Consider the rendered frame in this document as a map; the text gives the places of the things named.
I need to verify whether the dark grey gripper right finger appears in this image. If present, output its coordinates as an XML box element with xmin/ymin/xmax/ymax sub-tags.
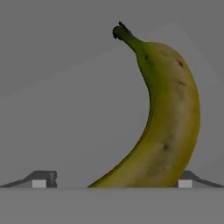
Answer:
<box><xmin>174</xmin><ymin>170</ymin><xmax>224</xmax><ymax>189</ymax></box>

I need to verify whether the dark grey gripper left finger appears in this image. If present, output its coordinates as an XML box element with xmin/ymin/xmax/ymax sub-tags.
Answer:
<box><xmin>0</xmin><ymin>170</ymin><xmax>58</xmax><ymax>189</ymax></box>

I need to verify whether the yellow green banana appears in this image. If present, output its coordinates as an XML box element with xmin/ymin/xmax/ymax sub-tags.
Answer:
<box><xmin>87</xmin><ymin>20</ymin><xmax>201</xmax><ymax>189</ymax></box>

